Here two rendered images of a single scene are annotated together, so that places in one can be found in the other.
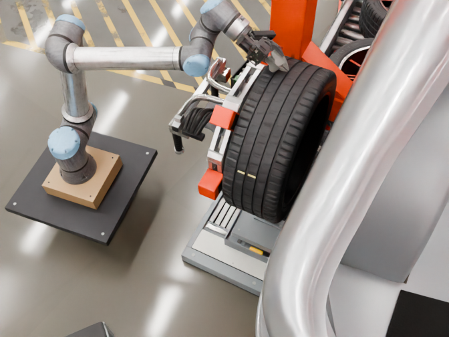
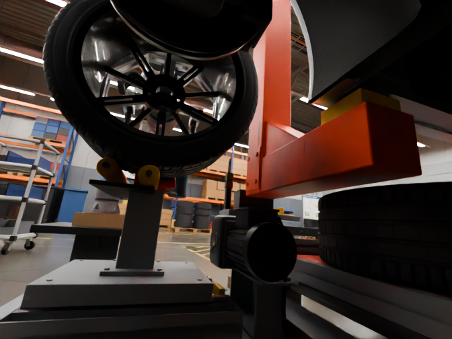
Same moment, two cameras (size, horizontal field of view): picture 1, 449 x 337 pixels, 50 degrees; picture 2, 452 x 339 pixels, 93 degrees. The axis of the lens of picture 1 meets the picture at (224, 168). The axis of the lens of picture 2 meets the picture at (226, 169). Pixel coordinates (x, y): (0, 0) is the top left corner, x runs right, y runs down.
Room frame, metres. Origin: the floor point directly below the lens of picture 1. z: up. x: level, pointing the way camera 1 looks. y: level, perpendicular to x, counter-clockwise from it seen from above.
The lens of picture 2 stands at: (0.86, -0.90, 0.37)
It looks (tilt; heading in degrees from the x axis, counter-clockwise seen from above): 14 degrees up; 43
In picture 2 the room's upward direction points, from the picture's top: 4 degrees clockwise
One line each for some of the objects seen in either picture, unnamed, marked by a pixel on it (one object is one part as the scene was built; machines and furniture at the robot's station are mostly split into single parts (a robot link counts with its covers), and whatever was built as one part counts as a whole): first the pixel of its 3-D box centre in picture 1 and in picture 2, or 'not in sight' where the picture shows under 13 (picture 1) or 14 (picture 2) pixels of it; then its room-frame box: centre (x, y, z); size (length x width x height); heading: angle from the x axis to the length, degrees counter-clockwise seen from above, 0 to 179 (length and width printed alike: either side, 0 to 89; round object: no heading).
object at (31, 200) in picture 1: (90, 192); (97, 249); (1.44, 0.76, 0.15); 0.60 x 0.60 x 0.30; 67
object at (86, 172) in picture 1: (75, 164); (105, 206); (1.44, 0.76, 0.43); 0.19 x 0.19 x 0.10
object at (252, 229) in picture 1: (274, 203); (140, 235); (1.20, -0.24, 0.32); 0.40 x 0.30 x 0.28; 150
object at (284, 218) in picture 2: not in sight; (259, 216); (1.92, -0.20, 0.44); 0.43 x 0.17 x 0.03; 150
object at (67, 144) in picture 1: (68, 147); (110, 187); (1.44, 0.76, 0.57); 0.17 x 0.15 x 0.18; 169
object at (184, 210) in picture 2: not in sight; (192, 216); (6.19, 5.53, 0.55); 1.40 x 0.80 x 1.09; 159
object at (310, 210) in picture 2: not in sight; (315, 216); (10.34, 2.52, 0.98); 1.50 x 0.50 x 1.95; 157
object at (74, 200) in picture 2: not in sight; (72, 208); (2.44, 5.91, 0.49); 0.64 x 0.54 x 0.97; 74
